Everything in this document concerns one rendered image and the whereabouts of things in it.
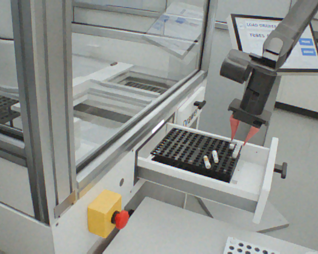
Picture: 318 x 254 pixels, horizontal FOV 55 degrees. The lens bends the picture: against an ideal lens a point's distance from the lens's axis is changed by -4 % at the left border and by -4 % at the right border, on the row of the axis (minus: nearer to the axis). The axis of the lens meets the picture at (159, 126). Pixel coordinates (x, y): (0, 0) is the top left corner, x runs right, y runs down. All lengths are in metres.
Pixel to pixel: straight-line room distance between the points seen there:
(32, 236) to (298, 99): 3.52
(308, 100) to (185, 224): 3.17
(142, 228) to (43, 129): 0.45
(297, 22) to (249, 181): 0.44
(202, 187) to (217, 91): 1.89
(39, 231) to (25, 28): 0.36
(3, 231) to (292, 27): 0.77
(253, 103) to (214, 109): 1.94
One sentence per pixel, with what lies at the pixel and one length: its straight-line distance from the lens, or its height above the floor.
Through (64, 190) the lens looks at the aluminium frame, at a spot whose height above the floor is 0.99.
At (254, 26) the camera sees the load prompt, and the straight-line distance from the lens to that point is 1.69.
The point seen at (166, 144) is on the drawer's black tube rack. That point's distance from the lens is 0.91.
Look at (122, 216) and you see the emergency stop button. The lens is 0.67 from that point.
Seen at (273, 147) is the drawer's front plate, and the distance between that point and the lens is 0.94.
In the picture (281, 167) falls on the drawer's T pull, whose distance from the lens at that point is 0.89.
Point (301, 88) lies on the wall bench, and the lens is 3.85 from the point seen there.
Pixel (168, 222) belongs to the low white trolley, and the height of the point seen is 0.76.
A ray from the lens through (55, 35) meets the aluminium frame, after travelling 0.46.
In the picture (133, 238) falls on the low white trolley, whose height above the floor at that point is 0.76.
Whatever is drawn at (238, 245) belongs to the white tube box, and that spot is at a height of 0.80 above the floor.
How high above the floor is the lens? 1.35
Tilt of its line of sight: 26 degrees down
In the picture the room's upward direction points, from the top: 5 degrees clockwise
